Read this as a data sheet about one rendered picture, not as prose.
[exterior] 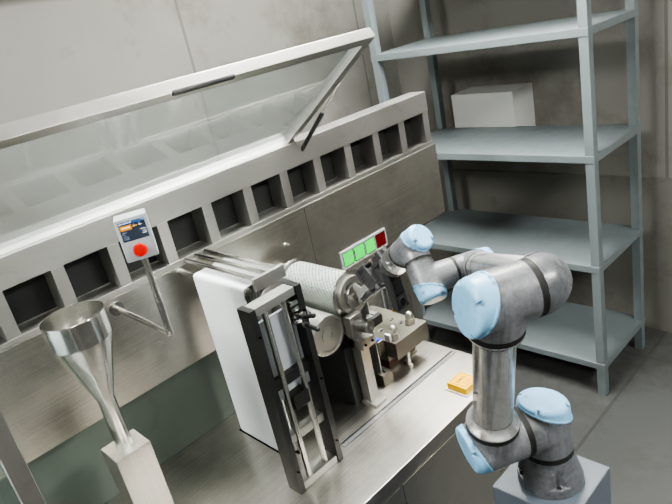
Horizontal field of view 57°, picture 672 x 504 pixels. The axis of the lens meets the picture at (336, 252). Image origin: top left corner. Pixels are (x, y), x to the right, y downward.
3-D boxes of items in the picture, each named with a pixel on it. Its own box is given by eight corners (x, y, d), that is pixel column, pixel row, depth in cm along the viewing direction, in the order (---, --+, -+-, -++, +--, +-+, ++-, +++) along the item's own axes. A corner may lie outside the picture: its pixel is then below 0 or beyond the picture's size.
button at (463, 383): (466, 396, 183) (465, 389, 182) (447, 389, 188) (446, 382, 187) (479, 383, 187) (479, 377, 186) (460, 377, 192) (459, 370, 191)
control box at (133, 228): (127, 266, 134) (112, 223, 130) (127, 257, 139) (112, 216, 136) (159, 256, 135) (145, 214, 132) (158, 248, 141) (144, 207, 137)
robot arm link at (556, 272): (594, 242, 112) (479, 237, 160) (541, 259, 110) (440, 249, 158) (608, 302, 113) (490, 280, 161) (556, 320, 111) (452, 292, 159)
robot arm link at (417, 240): (416, 252, 149) (403, 222, 152) (395, 273, 158) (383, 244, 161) (441, 249, 153) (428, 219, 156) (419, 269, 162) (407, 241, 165)
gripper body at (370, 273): (370, 264, 177) (390, 243, 168) (388, 287, 176) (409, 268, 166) (352, 275, 173) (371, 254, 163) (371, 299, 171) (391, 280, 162)
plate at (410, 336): (398, 360, 195) (395, 344, 193) (314, 332, 224) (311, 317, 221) (429, 336, 205) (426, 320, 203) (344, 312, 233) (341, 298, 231)
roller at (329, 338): (319, 363, 176) (310, 326, 171) (264, 342, 194) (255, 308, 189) (347, 343, 183) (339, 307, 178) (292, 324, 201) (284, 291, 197)
